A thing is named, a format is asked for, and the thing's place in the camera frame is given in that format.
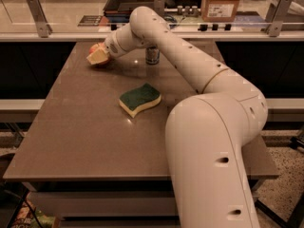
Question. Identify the left metal glass bracket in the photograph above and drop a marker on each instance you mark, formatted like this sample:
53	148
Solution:
43	27

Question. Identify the orange grey tool case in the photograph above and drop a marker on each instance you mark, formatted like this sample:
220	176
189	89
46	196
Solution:
133	0

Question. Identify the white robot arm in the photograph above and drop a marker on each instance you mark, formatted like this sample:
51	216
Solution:
204	133

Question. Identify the colourful bag on floor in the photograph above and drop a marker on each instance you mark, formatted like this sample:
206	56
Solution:
28	216

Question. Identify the middle metal glass bracket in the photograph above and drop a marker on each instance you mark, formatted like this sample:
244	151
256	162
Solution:
159	7

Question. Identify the right metal glass bracket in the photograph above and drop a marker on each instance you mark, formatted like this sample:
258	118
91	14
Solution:
275	19

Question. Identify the metal glass bracket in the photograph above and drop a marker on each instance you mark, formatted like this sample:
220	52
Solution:
159	7
275	19
43	27

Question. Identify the white drawer cabinet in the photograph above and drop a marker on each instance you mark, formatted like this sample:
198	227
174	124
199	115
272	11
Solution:
104	203

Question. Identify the brown cardboard box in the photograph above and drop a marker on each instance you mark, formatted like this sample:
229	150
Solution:
219	10

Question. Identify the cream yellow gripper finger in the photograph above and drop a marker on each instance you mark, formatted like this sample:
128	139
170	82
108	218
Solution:
98	56

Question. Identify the green yellow sponge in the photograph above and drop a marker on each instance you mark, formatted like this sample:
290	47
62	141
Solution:
139	99

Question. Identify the silver blue energy drink can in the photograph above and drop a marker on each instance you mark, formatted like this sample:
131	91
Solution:
152	55

